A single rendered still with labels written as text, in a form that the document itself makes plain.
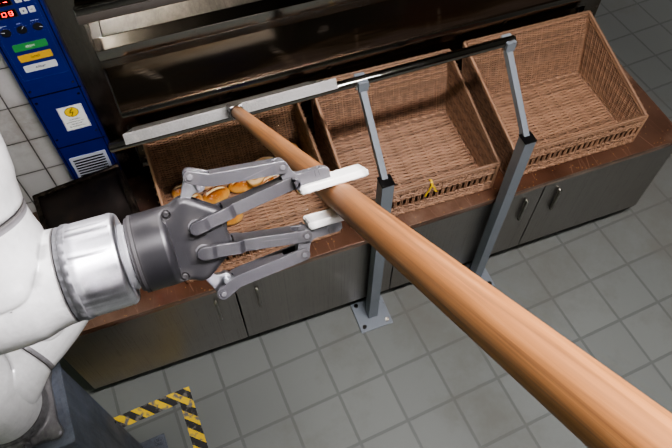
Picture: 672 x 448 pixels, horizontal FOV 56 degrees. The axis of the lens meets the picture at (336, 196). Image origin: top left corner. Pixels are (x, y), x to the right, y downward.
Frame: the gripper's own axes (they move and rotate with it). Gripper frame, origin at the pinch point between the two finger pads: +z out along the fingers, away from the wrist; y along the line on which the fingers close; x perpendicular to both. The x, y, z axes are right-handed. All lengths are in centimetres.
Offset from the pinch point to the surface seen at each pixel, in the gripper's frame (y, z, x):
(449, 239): 75, 73, -155
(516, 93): 19, 87, -116
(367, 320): 106, 38, -174
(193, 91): -2, -6, -157
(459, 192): 53, 75, -143
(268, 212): 45, 8, -158
